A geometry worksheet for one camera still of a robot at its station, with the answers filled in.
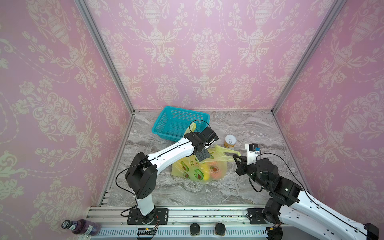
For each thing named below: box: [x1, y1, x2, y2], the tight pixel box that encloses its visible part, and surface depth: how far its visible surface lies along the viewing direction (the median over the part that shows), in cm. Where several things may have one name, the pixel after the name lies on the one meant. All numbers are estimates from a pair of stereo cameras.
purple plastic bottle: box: [61, 219, 102, 236], surface depth 64 cm
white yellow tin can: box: [224, 134, 237, 148], surface depth 99 cm
